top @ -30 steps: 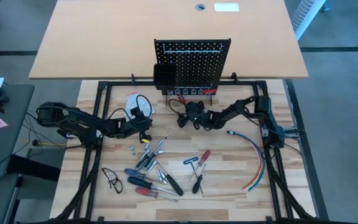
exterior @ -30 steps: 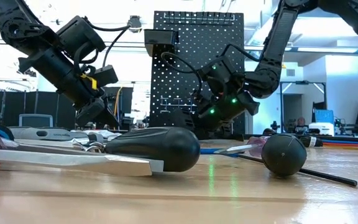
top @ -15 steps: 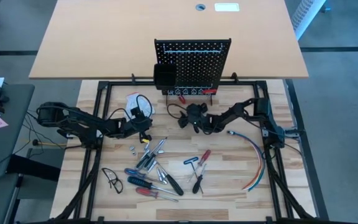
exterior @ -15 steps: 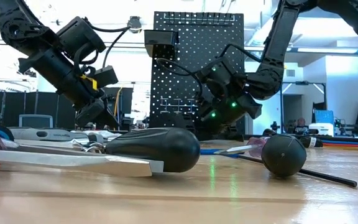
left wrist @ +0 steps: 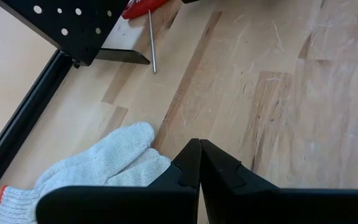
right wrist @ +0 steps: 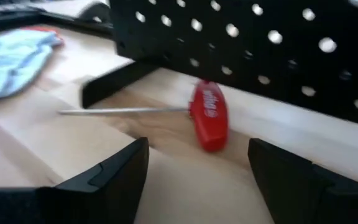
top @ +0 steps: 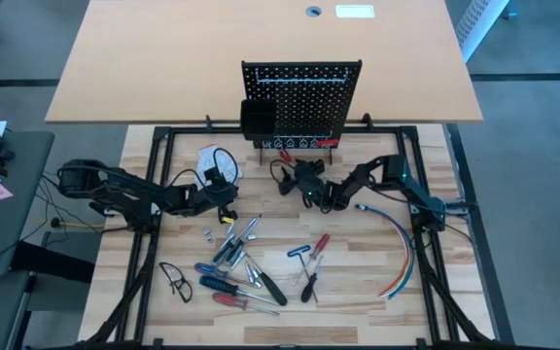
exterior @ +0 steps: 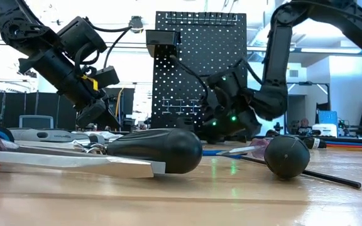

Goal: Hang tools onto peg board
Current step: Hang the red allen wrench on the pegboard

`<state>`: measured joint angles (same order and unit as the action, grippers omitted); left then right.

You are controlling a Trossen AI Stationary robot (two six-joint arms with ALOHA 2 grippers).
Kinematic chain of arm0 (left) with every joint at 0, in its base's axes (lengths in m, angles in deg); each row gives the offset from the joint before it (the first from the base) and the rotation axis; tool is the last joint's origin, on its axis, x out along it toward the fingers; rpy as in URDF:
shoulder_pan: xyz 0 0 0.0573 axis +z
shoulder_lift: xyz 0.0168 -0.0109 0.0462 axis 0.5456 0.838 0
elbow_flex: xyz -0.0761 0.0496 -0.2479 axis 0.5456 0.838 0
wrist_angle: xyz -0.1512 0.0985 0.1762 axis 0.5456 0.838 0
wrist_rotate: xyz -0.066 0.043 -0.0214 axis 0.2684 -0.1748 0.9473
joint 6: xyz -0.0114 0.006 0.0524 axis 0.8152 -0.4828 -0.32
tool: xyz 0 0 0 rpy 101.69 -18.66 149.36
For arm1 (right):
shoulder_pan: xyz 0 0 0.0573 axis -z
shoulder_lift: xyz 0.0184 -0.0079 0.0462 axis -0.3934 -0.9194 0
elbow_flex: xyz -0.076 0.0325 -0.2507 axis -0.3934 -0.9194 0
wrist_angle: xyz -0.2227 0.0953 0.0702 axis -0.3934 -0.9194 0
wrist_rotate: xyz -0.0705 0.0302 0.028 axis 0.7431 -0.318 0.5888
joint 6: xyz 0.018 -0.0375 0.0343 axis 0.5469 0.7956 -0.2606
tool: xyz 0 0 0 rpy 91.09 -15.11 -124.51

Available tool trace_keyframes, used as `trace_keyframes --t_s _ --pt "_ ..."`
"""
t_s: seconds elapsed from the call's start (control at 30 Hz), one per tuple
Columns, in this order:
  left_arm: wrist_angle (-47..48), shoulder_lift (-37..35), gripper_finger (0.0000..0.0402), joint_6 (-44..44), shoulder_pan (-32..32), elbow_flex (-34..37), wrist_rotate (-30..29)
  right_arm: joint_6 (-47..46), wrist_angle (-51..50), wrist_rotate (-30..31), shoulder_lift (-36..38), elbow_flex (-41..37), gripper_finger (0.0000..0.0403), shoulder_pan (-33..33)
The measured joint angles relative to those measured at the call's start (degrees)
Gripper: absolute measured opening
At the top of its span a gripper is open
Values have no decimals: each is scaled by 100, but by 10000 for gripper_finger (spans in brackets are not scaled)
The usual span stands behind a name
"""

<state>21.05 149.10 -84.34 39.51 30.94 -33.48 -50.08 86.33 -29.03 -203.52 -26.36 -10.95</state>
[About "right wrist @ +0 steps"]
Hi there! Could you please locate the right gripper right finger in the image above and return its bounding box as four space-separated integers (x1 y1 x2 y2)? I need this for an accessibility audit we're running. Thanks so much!
247 138 358 224

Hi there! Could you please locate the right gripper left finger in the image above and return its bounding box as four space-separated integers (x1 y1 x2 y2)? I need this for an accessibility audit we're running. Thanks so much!
0 136 150 224

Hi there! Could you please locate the black metal pegboard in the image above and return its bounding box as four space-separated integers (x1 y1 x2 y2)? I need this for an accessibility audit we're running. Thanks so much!
81 0 358 129

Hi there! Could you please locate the white work glove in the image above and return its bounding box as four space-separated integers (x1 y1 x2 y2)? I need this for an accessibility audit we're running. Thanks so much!
0 27 65 103

